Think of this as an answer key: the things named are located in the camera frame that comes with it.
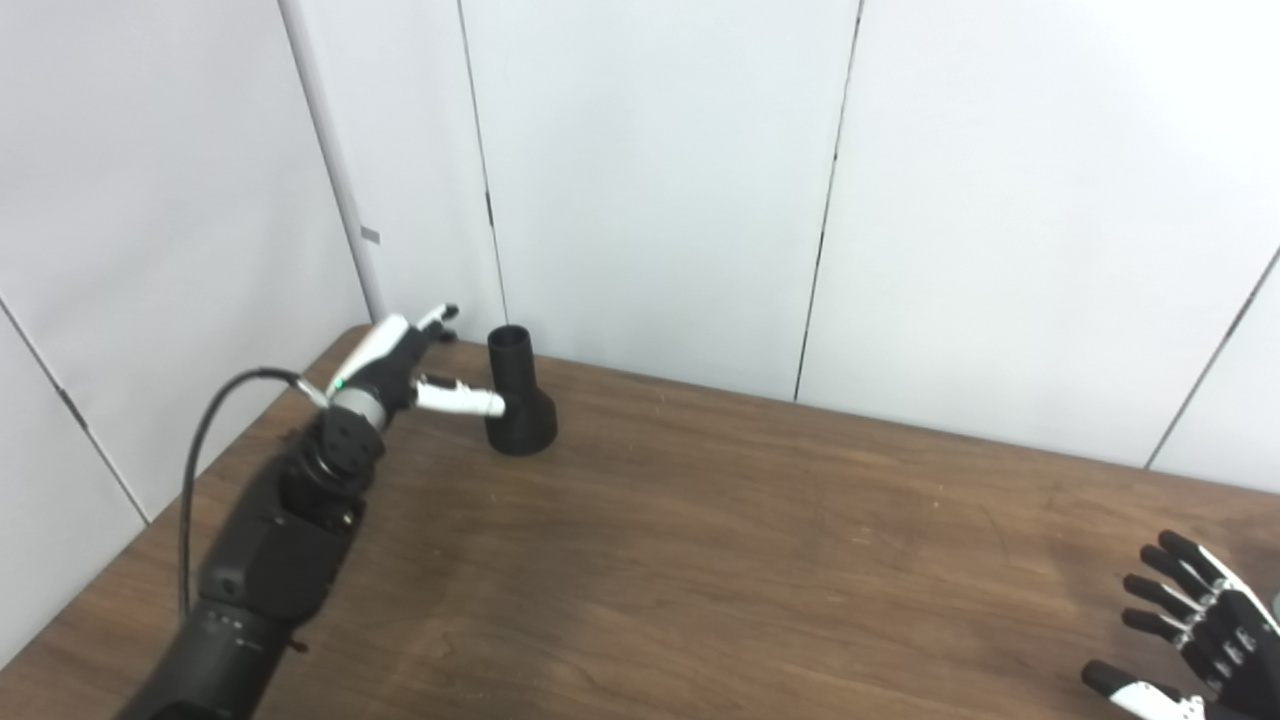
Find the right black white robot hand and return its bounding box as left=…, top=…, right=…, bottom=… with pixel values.
left=1080, top=530, right=1280, bottom=720

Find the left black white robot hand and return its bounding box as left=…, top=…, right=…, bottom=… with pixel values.
left=340, top=303, right=507, bottom=419

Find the black funnel-shaped nozzle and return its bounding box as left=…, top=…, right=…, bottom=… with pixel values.
left=485, top=325, right=559, bottom=458

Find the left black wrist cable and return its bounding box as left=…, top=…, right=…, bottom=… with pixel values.
left=178, top=367, right=331, bottom=616

